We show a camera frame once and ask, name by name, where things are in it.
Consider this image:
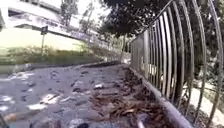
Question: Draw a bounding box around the pile of dry leaves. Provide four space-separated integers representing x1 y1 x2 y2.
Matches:
89 68 168 128

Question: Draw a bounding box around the grey asphalt path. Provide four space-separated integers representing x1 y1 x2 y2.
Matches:
0 61 174 128

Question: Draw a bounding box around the row of trees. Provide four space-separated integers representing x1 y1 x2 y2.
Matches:
59 0 224 78

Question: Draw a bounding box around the grey metal railing fence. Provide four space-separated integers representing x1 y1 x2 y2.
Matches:
87 0 224 128

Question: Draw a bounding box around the concrete kerb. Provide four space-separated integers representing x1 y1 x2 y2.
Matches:
128 66 194 128

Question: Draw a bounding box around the grass verge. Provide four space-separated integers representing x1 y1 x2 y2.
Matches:
0 28 111 75

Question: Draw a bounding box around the sign on pole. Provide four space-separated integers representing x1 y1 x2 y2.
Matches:
39 25 50 56

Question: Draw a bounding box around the pale building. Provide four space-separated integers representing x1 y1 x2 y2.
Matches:
0 0 101 43

